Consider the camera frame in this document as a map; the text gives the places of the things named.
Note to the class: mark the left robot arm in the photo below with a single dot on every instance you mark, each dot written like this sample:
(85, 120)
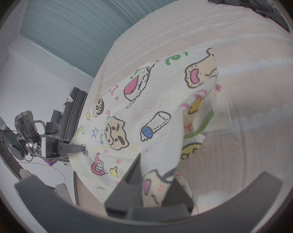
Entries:
(25, 125)

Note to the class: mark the black chair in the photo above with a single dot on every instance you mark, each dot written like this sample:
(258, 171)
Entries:
(76, 110)

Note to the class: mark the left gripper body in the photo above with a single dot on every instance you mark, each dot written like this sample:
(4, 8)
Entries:
(54, 148)

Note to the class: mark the blue-green curtain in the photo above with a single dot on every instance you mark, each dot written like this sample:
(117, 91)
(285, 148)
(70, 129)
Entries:
(76, 20)

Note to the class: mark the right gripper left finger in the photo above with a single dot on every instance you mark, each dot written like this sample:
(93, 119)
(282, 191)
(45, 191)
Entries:
(127, 190)

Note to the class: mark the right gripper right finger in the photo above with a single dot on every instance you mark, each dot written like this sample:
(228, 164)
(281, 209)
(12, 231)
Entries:
(179, 195)

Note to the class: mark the white printed pyjama top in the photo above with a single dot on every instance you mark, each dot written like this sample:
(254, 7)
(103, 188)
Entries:
(148, 93)

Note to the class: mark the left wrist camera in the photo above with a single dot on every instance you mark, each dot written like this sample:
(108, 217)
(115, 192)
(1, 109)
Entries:
(53, 129)

